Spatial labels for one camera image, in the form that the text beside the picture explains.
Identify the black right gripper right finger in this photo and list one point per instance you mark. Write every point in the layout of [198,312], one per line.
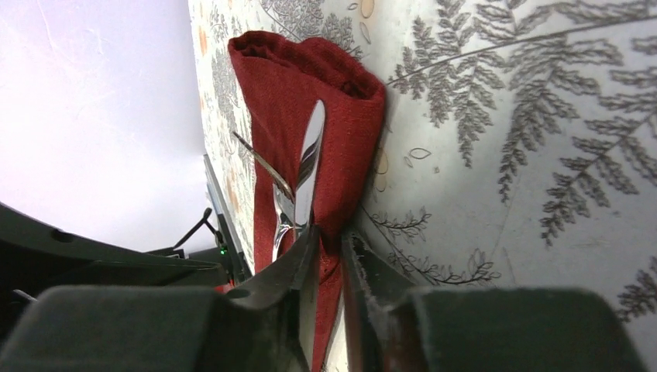
[395,325]

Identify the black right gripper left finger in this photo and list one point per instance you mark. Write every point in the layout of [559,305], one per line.
[265,324]

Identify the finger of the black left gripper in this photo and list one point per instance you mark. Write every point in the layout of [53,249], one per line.
[36,256]

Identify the silver fork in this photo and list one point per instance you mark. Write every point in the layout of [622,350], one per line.
[282,199]

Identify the floral patterned tablecloth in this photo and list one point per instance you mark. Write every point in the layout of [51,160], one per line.
[519,147]

